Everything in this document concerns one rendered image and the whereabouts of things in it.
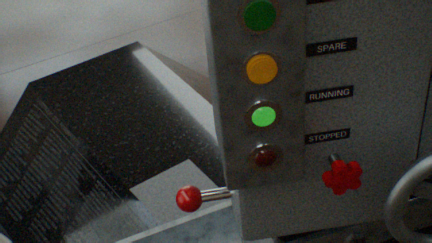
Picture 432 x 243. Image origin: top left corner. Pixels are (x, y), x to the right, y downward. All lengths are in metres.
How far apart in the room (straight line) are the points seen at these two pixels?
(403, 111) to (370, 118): 0.03
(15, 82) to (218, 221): 2.67
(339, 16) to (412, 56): 0.09
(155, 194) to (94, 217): 0.17
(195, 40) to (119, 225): 2.39
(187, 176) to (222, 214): 0.36
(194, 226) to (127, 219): 0.35
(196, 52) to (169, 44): 0.21
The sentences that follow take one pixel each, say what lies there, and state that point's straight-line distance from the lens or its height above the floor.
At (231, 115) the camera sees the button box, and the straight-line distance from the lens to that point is 0.50.
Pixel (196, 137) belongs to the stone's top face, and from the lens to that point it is 1.29.
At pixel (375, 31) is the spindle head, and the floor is 1.41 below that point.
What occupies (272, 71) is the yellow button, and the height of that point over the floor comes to 1.40.
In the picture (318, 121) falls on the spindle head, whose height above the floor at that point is 1.32.
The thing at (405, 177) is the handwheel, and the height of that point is 1.27.
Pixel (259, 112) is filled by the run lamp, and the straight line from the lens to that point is 0.50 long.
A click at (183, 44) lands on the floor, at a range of 3.44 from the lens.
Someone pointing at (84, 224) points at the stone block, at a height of 0.75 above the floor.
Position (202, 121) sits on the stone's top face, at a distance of 1.34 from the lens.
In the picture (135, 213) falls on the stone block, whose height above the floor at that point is 0.83.
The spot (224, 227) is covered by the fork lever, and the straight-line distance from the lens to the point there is 0.87.
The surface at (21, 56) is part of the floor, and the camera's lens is 3.69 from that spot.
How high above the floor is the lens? 1.65
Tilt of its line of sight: 37 degrees down
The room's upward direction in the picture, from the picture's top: 7 degrees counter-clockwise
